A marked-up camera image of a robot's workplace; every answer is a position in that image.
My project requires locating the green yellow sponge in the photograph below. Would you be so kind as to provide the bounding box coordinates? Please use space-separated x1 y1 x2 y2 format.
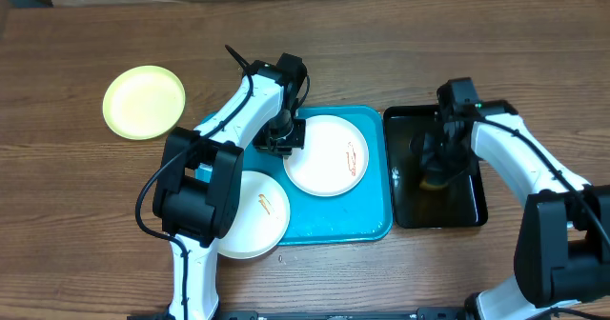
419 171 451 190

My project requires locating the white plate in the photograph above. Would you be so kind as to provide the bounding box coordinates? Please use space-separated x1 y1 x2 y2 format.
218 170 290 259
283 115 369 197

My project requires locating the yellow green rimmed plate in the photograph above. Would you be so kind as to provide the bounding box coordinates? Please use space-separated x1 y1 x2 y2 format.
102 65 186 140

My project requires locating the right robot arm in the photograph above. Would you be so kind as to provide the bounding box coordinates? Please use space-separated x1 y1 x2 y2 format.
411 77 609 320

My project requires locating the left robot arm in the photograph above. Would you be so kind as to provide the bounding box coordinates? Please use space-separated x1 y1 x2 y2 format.
135 53 309 319

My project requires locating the black rectangular water tray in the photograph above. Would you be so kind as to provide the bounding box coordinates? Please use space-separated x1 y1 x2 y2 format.
383 105 488 229

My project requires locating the teal plastic tray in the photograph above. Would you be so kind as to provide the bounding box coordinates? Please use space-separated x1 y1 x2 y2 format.
193 105 395 248

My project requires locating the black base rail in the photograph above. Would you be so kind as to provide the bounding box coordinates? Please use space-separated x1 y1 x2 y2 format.
126 305 478 320

